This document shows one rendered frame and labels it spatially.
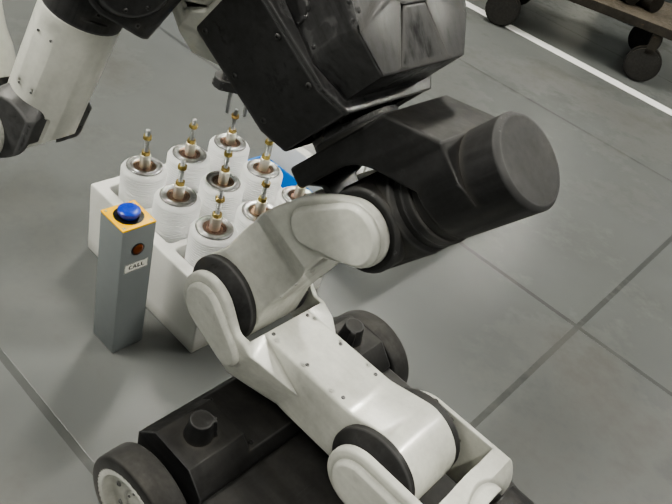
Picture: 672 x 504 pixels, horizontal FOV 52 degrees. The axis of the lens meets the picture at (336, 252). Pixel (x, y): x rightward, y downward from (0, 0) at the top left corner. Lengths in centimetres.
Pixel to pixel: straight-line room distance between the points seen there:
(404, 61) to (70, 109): 39
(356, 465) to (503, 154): 48
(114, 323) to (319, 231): 65
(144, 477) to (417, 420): 40
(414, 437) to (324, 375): 16
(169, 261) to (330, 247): 62
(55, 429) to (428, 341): 84
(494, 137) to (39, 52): 50
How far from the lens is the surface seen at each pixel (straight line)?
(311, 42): 78
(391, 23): 77
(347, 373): 107
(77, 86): 87
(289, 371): 107
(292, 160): 187
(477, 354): 172
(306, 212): 86
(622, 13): 389
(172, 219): 144
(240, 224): 145
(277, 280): 101
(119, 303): 137
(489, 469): 105
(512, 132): 76
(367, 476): 99
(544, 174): 78
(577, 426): 170
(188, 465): 107
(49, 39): 84
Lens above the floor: 110
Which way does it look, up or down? 37 degrees down
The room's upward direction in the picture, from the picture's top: 18 degrees clockwise
